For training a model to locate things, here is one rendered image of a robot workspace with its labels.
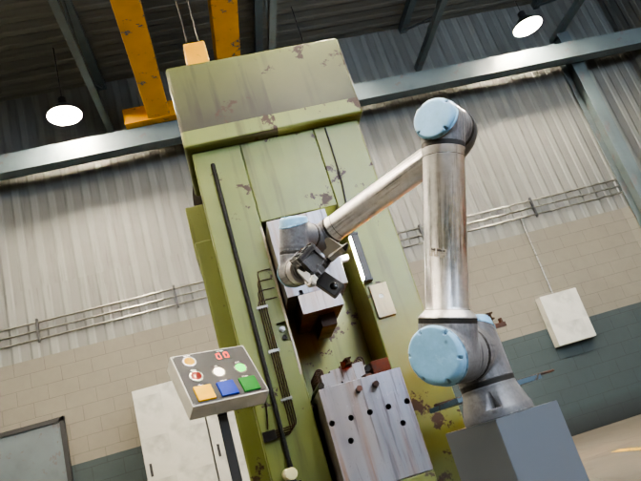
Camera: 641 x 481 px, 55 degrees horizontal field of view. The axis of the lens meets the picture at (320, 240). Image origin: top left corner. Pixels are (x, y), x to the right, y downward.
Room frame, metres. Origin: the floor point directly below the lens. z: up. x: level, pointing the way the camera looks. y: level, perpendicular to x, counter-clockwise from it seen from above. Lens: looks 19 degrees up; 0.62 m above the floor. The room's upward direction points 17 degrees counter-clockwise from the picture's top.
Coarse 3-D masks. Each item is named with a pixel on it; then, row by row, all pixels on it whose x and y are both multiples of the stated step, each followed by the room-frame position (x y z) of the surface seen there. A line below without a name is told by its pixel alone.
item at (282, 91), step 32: (192, 64) 2.86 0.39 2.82; (224, 64) 2.89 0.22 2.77; (256, 64) 2.92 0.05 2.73; (288, 64) 2.95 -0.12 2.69; (320, 64) 2.98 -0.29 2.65; (192, 96) 2.85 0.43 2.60; (224, 96) 2.88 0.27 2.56; (256, 96) 2.91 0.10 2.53; (288, 96) 2.94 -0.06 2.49; (320, 96) 2.97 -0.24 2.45; (352, 96) 3.00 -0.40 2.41; (192, 128) 2.84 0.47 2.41; (224, 128) 2.87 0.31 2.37; (256, 128) 2.90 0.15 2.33; (288, 128) 2.94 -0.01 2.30; (192, 160) 2.97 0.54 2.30
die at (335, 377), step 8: (344, 368) 2.83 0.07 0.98; (352, 368) 2.84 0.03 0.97; (360, 368) 2.85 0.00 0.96; (320, 376) 2.81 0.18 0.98; (328, 376) 2.82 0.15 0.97; (336, 376) 2.83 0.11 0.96; (344, 376) 2.83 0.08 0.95; (352, 376) 2.84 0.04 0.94; (360, 376) 2.85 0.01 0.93; (328, 384) 2.82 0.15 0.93; (336, 384) 2.82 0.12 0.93
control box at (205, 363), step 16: (208, 352) 2.63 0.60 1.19; (240, 352) 2.70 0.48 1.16; (176, 368) 2.51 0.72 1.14; (192, 368) 2.54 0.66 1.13; (208, 368) 2.57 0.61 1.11; (224, 368) 2.60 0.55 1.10; (256, 368) 2.67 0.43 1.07; (176, 384) 2.52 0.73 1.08; (192, 384) 2.49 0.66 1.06; (192, 400) 2.44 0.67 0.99; (208, 400) 2.47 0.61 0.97; (224, 400) 2.50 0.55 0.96; (240, 400) 2.56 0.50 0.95; (256, 400) 2.62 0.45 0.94; (192, 416) 2.47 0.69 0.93
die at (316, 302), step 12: (300, 300) 2.82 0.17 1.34; (312, 300) 2.82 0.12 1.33; (324, 300) 2.84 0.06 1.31; (336, 300) 2.84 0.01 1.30; (300, 312) 2.87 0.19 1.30; (312, 312) 2.83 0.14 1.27; (324, 312) 2.90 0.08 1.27; (336, 312) 2.98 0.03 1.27; (300, 324) 3.01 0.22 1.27; (312, 324) 3.09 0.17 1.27
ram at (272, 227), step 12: (312, 216) 2.85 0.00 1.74; (324, 216) 2.86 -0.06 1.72; (276, 228) 2.81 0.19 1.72; (276, 240) 2.81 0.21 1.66; (276, 252) 2.81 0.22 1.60; (276, 264) 2.89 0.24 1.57; (336, 264) 2.85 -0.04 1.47; (276, 276) 3.04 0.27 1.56; (336, 276) 2.85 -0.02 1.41; (288, 288) 2.81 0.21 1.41; (300, 288) 2.82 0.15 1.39; (312, 288) 2.83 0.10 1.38; (288, 300) 2.84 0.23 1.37; (288, 312) 3.08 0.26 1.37
